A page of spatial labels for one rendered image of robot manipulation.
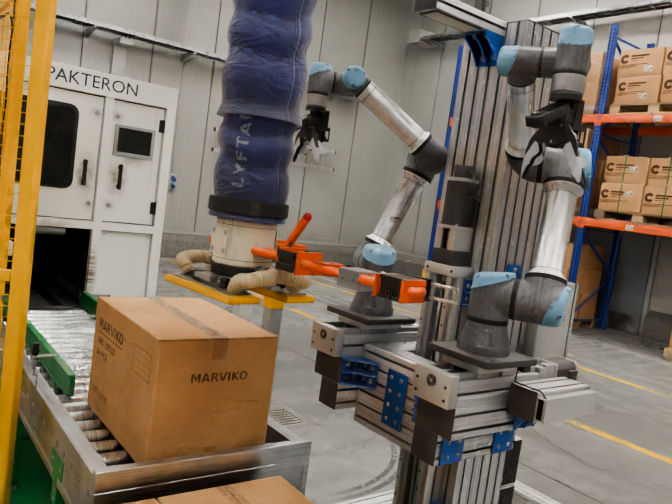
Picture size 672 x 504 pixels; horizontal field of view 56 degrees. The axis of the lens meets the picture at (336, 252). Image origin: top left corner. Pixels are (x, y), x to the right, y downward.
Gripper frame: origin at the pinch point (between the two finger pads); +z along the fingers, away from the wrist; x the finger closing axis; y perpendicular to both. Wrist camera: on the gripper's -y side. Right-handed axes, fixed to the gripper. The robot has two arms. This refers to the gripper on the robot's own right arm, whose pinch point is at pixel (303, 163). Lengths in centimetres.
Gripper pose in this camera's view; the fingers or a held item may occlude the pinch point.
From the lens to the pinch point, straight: 227.4
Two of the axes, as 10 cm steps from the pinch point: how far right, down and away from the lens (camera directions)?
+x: -6.0, -1.5, 7.8
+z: -1.3, 9.9, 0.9
